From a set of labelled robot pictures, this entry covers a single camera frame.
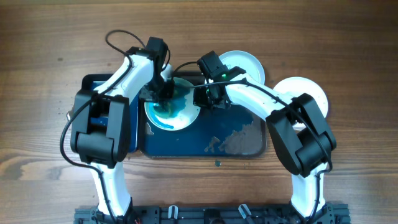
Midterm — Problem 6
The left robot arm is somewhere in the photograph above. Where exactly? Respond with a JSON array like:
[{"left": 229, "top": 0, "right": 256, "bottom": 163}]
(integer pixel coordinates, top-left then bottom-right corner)
[{"left": 64, "top": 44, "right": 174, "bottom": 223}]

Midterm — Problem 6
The white plate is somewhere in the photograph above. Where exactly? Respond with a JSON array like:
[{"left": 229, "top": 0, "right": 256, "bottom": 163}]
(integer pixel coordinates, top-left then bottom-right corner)
[
  {"left": 219, "top": 50, "right": 266, "bottom": 84},
  {"left": 144, "top": 78, "right": 200, "bottom": 131},
  {"left": 273, "top": 77, "right": 329, "bottom": 118}
]

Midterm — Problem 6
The white plate top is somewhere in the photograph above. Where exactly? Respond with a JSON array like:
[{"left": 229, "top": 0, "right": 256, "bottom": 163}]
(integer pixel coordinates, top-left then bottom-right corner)
[{"left": 219, "top": 50, "right": 266, "bottom": 84}]

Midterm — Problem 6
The green yellow sponge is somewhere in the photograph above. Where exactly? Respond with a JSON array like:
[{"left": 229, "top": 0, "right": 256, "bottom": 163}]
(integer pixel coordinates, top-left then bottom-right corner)
[{"left": 153, "top": 100, "right": 178, "bottom": 118}]

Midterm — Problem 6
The small blue water tray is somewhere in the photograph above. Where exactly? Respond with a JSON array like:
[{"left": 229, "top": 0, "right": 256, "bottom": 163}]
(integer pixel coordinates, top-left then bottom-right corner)
[{"left": 81, "top": 73, "right": 139, "bottom": 152}]

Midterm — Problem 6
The large dark serving tray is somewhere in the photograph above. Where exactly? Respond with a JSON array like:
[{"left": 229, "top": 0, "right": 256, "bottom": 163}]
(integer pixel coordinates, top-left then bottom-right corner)
[{"left": 138, "top": 70, "right": 267, "bottom": 159}]

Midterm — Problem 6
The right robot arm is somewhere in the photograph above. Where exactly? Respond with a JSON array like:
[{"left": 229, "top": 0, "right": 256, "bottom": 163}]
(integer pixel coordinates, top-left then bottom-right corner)
[{"left": 194, "top": 73, "right": 336, "bottom": 223}]

